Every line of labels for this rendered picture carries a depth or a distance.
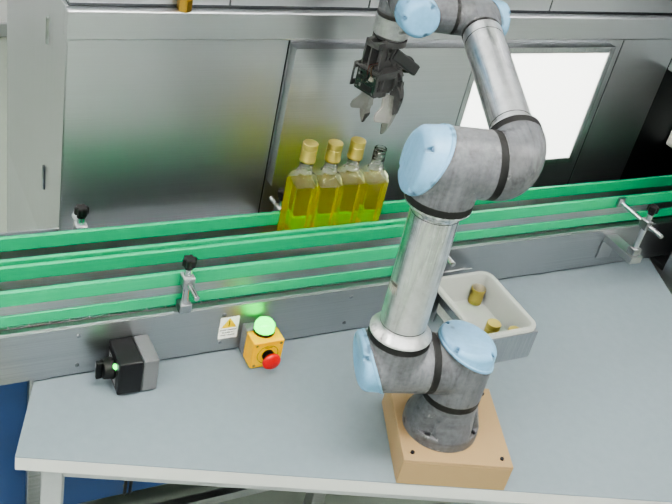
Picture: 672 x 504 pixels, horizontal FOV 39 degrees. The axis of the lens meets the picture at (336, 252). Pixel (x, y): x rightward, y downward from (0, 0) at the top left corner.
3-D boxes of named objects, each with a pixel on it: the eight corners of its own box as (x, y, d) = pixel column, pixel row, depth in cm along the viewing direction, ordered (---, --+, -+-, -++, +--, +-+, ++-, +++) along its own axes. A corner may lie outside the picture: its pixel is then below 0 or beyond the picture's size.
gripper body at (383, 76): (347, 86, 195) (359, 31, 188) (375, 79, 201) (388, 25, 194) (373, 102, 191) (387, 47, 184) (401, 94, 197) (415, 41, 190)
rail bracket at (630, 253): (603, 251, 262) (634, 182, 249) (643, 288, 250) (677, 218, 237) (590, 253, 259) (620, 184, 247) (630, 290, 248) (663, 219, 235)
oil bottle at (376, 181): (361, 236, 226) (381, 159, 214) (372, 249, 222) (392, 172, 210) (340, 238, 223) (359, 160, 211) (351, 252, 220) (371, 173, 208)
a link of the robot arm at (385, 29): (393, 5, 192) (423, 21, 187) (388, 27, 194) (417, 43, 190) (368, 10, 187) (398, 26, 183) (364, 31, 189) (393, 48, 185)
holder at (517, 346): (466, 285, 241) (475, 261, 237) (527, 356, 222) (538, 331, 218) (409, 294, 233) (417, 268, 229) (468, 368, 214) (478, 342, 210)
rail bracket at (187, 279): (190, 305, 193) (197, 252, 185) (202, 328, 188) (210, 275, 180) (171, 308, 191) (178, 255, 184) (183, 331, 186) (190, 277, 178)
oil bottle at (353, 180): (339, 237, 224) (358, 159, 212) (349, 251, 220) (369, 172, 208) (317, 239, 221) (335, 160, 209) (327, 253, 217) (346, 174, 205)
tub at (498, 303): (478, 296, 237) (488, 269, 232) (529, 355, 222) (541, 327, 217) (420, 305, 229) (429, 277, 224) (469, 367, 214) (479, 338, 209)
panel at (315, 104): (565, 156, 261) (609, 42, 242) (571, 162, 259) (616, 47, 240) (266, 179, 219) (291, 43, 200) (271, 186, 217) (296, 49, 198)
